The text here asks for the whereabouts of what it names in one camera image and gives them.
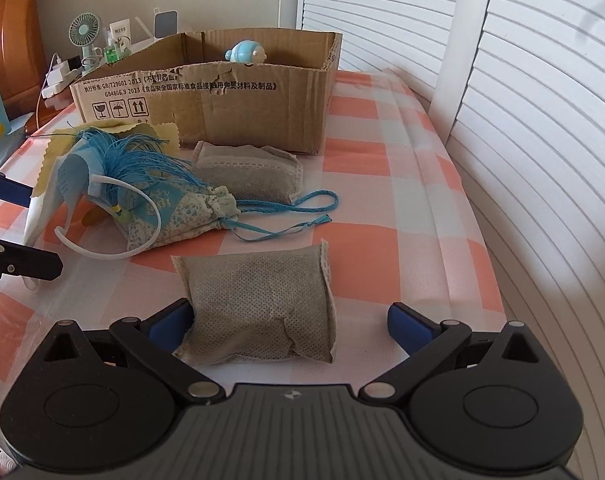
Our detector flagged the cardboard box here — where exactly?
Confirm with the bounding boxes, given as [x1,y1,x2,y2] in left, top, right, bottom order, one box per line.
[70,30,343,156]

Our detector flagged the white cable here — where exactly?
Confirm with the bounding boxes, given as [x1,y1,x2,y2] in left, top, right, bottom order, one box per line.
[25,99,46,137]

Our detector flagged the blue round toy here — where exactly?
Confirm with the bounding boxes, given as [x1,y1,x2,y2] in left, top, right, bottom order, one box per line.
[225,40,269,66]

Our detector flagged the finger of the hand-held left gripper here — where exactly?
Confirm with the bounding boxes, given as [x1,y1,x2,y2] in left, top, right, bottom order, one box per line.
[0,159,34,207]
[0,234,63,293]

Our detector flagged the white printed packet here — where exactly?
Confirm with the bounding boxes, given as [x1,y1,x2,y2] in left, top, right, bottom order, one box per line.
[110,20,133,46]

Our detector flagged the orange white checkered tablecloth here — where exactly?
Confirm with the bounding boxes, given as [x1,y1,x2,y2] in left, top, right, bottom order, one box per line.
[0,67,506,461]

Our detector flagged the white power strip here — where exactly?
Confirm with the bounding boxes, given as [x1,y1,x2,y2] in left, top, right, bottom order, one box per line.
[42,52,90,101]

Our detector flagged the green desk fan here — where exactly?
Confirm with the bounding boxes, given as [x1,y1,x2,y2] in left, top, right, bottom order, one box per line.
[68,12,104,69]

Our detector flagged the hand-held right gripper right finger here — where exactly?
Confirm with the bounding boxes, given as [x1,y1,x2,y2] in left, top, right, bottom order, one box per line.
[359,302,542,404]

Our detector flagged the lace drawstring sachet blue tassel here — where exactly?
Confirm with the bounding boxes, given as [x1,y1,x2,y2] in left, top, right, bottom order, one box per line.
[72,127,341,252]

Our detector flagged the blue face mask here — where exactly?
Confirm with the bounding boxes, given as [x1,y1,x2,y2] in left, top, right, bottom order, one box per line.
[22,147,164,291]

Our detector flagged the wooden headboard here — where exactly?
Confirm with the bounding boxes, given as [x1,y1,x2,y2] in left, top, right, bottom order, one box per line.
[0,0,50,121]

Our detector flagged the blue grey bedding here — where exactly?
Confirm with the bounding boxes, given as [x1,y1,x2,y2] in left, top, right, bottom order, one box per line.
[0,115,40,168]

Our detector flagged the white louvered door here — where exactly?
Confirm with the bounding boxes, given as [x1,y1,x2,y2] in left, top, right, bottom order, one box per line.
[430,0,605,461]
[300,0,466,73]

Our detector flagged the yellow cloth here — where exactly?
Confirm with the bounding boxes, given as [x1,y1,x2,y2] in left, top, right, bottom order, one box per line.
[32,121,180,201]

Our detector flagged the grey mesh sachet pouch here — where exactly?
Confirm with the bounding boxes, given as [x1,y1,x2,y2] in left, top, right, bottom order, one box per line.
[171,239,336,365]
[190,140,304,205]

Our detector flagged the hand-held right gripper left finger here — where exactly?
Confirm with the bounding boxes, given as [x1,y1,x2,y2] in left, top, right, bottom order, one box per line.
[35,298,222,403]

